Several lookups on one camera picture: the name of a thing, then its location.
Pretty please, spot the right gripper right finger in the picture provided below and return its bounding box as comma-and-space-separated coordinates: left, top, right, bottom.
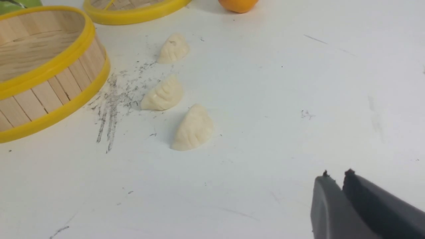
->
342, 169, 425, 239

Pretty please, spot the green toy watermelon ball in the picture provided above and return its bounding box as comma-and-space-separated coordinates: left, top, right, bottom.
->
0, 0, 42, 15

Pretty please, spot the orange toy pear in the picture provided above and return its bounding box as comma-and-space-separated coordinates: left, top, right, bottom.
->
218, 0, 258, 14

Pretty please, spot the bamboo steamer tray yellow rim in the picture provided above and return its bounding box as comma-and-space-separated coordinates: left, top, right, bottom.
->
0, 6, 111, 143

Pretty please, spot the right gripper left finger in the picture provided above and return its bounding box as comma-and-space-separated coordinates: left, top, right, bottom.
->
310, 170, 379, 239

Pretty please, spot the bamboo steamer lid yellow rim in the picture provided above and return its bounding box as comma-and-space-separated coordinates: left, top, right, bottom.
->
83, 0, 190, 25

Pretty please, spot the white dumpling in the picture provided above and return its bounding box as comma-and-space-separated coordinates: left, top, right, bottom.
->
171, 104, 214, 151
157, 33, 190, 64
140, 74, 184, 111

